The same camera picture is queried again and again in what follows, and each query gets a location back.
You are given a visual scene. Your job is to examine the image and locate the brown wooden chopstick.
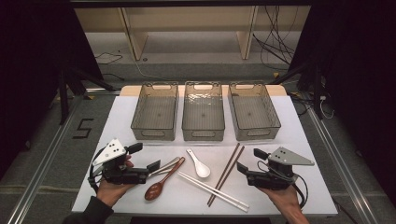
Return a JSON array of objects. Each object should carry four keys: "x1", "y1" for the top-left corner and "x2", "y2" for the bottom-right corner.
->
[
  {"x1": 206, "y1": 143, "x2": 241, "y2": 206},
  {"x1": 207, "y1": 145, "x2": 246, "y2": 208}
]

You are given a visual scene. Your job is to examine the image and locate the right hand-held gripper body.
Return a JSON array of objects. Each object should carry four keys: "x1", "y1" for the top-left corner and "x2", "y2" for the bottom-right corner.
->
[{"x1": 246, "y1": 147, "x2": 316, "y2": 191}]

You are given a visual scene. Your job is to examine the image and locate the left hand-held gripper black cable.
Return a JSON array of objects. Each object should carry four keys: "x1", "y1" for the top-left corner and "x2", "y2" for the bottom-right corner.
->
[{"x1": 88, "y1": 147, "x2": 107, "y2": 194}]

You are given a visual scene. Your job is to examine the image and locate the white plug with cable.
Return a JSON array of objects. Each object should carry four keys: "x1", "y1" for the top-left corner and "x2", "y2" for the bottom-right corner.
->
[{"x1": 319, "y1": 94, "x2": 335, "y2": 119}]

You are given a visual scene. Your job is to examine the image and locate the hand-held gripper black cable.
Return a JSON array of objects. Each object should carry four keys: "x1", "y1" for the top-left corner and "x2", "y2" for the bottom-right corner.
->
[
  {"x1": 88, "y1": 147, "x2": 107, "y2": 194},
  {"x1": 256, "y1": 160, "x2": 309, "y2": 209}
]

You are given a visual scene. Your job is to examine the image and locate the smoky clear plastic bin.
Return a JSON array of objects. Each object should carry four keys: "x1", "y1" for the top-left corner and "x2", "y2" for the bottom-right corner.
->
[
  {"x1": 181, "y1": 80, "x2": 226, "y2": 142},
  {"x1": 130, "y1": 81, "x2": 179, "y2": 142},
  {"x1": 227, "y1": 81, "x2": 282, "y2": 142}
]

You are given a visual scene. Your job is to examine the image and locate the person's right hand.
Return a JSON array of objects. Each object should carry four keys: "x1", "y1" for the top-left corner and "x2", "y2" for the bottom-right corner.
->
[{"x1": 258, "y1": 186, "x2": 302, "y2": 216}]

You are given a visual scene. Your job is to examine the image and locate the black frame bar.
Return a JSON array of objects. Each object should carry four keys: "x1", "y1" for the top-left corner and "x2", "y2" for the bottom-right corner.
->
[{"x1": 69, "y1": 0, "x2": 312, "y2": 9}]

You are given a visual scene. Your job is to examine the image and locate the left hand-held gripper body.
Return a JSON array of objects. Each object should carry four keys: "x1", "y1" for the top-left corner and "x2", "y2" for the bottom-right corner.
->
[{"x1": 92, "y1": 138, "x2": 150, "y2": 185}]

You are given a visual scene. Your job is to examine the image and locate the person's left hand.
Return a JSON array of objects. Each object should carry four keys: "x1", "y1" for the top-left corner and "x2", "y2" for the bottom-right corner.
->
[{"x1": 96, "y1": 155, "x2": 136, "y2": 208}]

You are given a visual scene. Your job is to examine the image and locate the brown wooden spoon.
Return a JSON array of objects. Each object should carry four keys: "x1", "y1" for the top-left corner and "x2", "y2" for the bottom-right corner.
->
[{"x1": 144, "y1": 157, "x2": 186, "y2": 202}]

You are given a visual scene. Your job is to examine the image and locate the white ceramic spoon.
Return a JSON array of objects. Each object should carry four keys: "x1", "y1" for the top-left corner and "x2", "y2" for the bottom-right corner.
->
[{"x1": 186, "y1": 147, "x2": 212, "y2": 179}]

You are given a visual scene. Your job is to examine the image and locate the light wooden shelf unit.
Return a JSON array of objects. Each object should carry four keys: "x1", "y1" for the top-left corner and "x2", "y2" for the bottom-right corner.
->
[{"x1": 74, "y1": 6, "x2": 312, "y2": 62}]

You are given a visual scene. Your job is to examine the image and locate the black metal stand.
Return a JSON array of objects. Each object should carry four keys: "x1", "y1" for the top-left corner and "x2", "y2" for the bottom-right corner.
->
[
  {"x1": 269, "y1": 60, "x2": 325, "y2": 120},
  {"x1": 57, "y1": 66, "x2": 116, "y2": 125}
]

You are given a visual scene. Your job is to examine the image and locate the bundle of black cables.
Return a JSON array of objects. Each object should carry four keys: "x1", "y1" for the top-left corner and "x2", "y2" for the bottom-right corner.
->
[{"x1": 251, "y1": 6, "x2": 298, "y2": 71}]

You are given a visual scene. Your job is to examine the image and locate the black curtain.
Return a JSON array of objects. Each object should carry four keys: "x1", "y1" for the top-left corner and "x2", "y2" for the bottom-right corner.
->
[
  {"x1": 289, "y1": 0, "x2": 396, "y2": 203},
  {"x1": 0, "y1": 0, "x2": 105, "y2": 181}
]

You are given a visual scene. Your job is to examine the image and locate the aluminium floor rail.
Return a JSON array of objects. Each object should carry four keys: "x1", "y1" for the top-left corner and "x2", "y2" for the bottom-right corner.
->
[
  {"x1": 6, "y1": 88, "x2": 122, "y2": 224},
  {"x1": 306, "y1": 106, "x2": 379, "y2": 224}
]

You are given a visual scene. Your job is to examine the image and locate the right hand-held gripper black cable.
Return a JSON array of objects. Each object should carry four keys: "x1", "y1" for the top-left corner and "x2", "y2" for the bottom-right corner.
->
[{"x1": 256, "y1": 160, "x2": 309, "y2": 209}]

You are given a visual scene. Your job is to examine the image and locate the white table sheet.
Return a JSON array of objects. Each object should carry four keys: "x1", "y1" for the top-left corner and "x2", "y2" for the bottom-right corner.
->
[{"x1": 72, "y1": 94, "x2": 339, "y2": 217}]

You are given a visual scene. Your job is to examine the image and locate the thin black floor cable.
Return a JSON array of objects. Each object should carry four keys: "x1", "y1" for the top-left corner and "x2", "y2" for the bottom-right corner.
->
[{"x1": 94, "y1": 51, "x2": 125, "y2": 82}]

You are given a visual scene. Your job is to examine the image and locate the stainless steel utensil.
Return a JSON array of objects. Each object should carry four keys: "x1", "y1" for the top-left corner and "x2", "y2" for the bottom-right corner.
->
[
  {"x1": 148, "y1": 156, "x2": 181, "y2": 176},
  {"x1": 148, "y1": 166, "x2": 174, "y2": 179}
]

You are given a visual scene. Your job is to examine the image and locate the thin white floor cable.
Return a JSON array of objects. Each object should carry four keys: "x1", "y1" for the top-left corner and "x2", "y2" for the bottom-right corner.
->
[{"x1": 120, "y1": 46, "x2": 163, "y2": 80}]

